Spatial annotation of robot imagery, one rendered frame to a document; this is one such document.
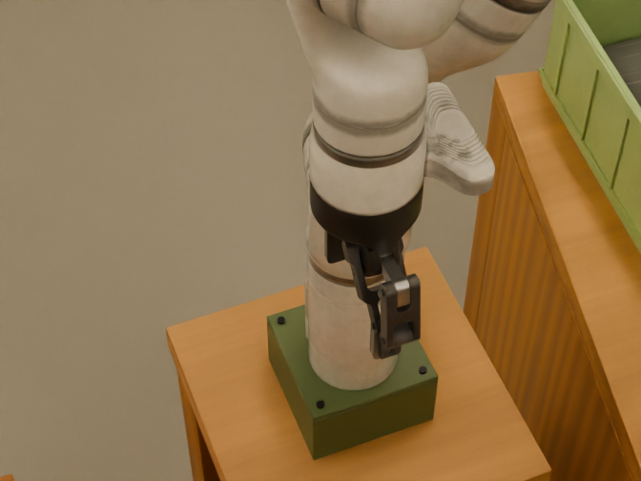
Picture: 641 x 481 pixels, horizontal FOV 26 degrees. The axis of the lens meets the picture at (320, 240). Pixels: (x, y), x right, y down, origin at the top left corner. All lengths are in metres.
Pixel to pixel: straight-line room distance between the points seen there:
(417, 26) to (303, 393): 0.71
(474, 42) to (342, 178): 0.25
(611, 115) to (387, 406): 0.50
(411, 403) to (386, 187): 0.60
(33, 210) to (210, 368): 1.34
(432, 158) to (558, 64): 0.94
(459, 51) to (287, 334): 0.46
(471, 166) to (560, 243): 0.84
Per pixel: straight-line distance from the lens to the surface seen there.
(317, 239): 1.22
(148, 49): 3.10
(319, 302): 1.31
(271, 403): 1.50
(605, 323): 1.66
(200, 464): 1.69
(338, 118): 0.83
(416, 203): 0.90
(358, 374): 1.38
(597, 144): 1.77
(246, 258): 2.69
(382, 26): 0.75
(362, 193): 0.87
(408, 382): 1.41
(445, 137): 0.90
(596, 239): 1.74
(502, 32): 1.08
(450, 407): 1.50
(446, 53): 1.10
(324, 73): 0.82
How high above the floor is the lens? 2.12
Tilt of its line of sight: 51 degrees down
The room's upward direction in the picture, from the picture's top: straight up
